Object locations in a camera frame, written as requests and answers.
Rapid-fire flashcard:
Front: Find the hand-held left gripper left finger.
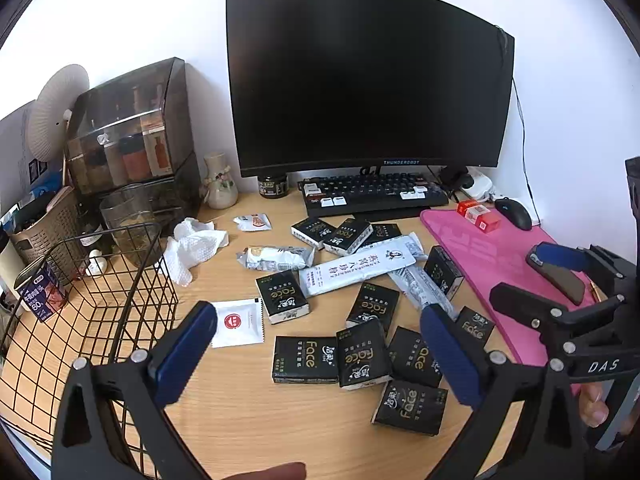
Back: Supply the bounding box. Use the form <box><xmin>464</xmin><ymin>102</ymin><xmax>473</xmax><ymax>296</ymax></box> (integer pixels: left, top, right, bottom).
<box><xmin>51</xmin><ymin>301</ymin><xmax>219</xmax><ymax>480</ymax></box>

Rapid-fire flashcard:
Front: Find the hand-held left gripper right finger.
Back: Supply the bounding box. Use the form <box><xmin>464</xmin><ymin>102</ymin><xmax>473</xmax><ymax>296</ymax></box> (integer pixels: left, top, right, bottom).
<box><xmin>419</xmin><ymin>303</ymin><xmax>591</xmax><ymax>480</ymax></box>

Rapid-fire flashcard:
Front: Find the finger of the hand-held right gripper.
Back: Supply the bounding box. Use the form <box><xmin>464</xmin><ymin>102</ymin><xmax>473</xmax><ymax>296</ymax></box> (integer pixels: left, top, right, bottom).
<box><xmin>525</xmin><ymin>242</ymin><xmax>603</xmax><ymax>283</ymax></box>
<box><xmin>489</xmin><ymin>283</ymin><xmax>629</xmax><ymax>362</ymax></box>

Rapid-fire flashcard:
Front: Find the white red-dot wipe sachet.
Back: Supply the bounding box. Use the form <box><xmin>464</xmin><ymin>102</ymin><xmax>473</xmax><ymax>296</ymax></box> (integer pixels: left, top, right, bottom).
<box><xmin>210</xmin><ymin>298</ymin><xmax>265</xmax><ymax>349</ymax></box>

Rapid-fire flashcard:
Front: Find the long white printed sachet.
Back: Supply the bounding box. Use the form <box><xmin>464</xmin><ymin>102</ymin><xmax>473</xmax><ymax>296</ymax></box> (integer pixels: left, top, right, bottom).
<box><xmin>387</xmin><ymin>265</ymin><xmax>460</xmax><ymax>321</ymax></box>
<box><xmin>298</xmin><ymin>232</ymin><xmax>425</xmax><ymax>297</ymax></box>

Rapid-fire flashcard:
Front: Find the pile of black tissue packets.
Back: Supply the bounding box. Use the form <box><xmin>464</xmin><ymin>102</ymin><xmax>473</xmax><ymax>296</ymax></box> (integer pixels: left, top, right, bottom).
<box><xmin>255</xmin><ymin>216</ymin><xmax>496</xmax><ymax>437</ymax></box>

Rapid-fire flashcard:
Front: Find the white snack packet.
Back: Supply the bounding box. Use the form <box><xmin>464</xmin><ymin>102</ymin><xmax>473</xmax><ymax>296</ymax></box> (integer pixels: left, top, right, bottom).
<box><xmin>236</xmin><ymin>245</ymin><xmax>316</xmax><ymax>272</ymax></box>

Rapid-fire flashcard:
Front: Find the black wire basket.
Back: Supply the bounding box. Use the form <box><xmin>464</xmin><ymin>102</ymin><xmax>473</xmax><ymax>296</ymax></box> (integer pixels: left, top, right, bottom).
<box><xmin>0</xmin><ymin>222</ymin><xmax>179</xmax><ymax>480</ymax></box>

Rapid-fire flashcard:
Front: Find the small white red packet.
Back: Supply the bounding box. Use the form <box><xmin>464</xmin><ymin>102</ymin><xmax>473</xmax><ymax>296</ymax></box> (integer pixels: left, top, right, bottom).
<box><xmin>232</xmin><ymin>212</ymin><xmax>272</xmax><ymax>232</ymax></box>

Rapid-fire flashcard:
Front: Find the wooden desktop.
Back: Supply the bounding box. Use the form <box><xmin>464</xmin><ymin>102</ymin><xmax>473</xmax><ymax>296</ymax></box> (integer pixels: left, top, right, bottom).
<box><xmin>0</xmin><ymin>180</ymin><xmax>551</xmax><ymax>480</ymax></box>

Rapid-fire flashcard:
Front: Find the person's right hand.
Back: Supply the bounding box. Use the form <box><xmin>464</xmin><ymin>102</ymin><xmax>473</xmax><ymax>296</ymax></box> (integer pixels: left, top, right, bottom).
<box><xmin>579</xmin><ymin>384</ymin><xmax>610</xmax><ymax>428</ymax></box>

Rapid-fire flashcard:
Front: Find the person's left hand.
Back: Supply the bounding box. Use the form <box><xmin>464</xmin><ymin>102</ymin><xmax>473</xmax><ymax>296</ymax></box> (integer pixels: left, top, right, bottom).
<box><xmin>239</xmin><ymin>462</ymin><xmax>307</xmax><ymax>480</ymax></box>

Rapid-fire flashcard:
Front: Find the pink mouse mat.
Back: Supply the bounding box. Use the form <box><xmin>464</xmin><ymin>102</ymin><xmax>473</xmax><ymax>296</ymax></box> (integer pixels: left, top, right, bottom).
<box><xmin>419</xmin><ymin>207</ymin><xmax>608</xmax><ymax>396</ymax></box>

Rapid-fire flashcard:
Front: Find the black computer mouse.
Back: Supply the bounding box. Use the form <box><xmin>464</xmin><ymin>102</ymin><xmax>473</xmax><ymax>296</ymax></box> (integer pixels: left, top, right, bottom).
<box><xmin>494</xmin><ymin>197</ymin><xmax>534</xmax><ymax>232</ymax></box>

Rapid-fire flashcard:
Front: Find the small red box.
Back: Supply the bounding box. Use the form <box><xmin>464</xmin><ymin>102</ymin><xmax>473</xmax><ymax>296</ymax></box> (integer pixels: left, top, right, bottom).
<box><xmin>472</xmin><ymin>211</ymin><xmax>502</xmax><ymax>233</ymax></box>
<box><xmin>456</xmin><ymin>200</ymin><xmax>488</xmax><ymax>221</ymax></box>

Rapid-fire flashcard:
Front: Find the crumpled white tissue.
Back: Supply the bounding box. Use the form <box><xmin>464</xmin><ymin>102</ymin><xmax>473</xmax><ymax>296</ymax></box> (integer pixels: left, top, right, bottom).
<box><xmin>161</xmin><ymin>217</ymin><xmax>230</xmax><ymax>287</ymax></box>

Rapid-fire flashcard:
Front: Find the white power strip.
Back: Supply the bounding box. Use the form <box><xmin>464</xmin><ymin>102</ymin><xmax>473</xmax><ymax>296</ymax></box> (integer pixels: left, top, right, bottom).
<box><xmin>462</xmin><ymin>170</ymin><xmax>496</xmax><ymax>200</ymax></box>

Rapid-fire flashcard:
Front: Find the black power adapter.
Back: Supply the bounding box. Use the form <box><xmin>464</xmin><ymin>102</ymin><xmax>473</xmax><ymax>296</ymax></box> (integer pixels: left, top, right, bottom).
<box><xmin>439</xmin><ymin>165</ymin><xmax>473</xmax><ymax>191</ymax></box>

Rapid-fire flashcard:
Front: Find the clear plastic measuring cup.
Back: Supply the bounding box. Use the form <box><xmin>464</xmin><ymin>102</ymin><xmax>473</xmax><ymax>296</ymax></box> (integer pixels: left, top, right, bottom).
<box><xmin>99</xmin><ymin>183</ymin><xmax>163</xmax><ymax>268</ymax></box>

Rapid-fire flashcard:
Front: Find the blue tin can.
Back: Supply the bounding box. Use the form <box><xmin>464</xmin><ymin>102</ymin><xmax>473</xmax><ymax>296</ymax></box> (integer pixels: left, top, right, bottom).
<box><xmin>14</xmin><ymin>265</ymin><xmax>68</xmax><ymax>322</ymax></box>

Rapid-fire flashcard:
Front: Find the cream ceramic vase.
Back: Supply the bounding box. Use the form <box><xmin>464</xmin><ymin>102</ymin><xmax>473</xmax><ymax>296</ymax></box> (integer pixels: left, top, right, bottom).
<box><xmin>201</xmin><ymin>152</ymin><xmax>239</xmax><ymax>210</ymax></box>

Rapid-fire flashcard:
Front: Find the black mechanical keyboard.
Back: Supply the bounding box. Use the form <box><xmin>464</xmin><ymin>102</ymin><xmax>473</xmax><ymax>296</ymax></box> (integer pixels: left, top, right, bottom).
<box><xmin>297</xmin><ymin>171</ymin><xmax>450</xmax><ymax>220</ymax></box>

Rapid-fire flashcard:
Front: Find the brown woven plastic basket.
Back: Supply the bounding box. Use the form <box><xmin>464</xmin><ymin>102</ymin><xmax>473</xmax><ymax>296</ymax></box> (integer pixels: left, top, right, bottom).
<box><xmin>9</xmin><ymin>186</ymin><xmax>91</xmax><ymax>281</ymax></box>

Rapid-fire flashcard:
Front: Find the small black jar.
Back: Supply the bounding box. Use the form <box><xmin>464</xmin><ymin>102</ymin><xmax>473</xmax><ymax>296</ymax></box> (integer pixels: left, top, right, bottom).
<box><xmin>257</xmin><ymin>175</ymin><xmax>289</xmax><ymax>199</ymax></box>

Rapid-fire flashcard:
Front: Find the smoky acrylic cosmetics organizer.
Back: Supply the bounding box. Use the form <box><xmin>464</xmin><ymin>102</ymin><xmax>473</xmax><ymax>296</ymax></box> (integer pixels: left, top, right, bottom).
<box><xmin>64</xmin><ymin>57</ymin><xmax>203</xmax><ymax>211</ymax></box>

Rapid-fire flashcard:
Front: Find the black computer monitor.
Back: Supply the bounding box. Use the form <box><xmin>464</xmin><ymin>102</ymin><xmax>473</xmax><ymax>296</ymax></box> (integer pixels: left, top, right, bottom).
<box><xmin>225</xmin><ymin>0</ymin><xmax>516</xmax><ymax>179</ymax></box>

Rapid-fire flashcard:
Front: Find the round white hand fan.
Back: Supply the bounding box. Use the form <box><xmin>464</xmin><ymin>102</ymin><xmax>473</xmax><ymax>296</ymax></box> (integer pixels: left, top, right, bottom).
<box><xmin>26</xmin><ymin>64</ymin><xmax>91</xmax><ymax>163</ymax></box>

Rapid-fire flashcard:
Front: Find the black monitor cable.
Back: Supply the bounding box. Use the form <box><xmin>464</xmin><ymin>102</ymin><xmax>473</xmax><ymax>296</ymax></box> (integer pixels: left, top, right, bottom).
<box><xmin>510</xmin><ymin>35</ymin><xmax>543</xmax><ymax>221</ymax></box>

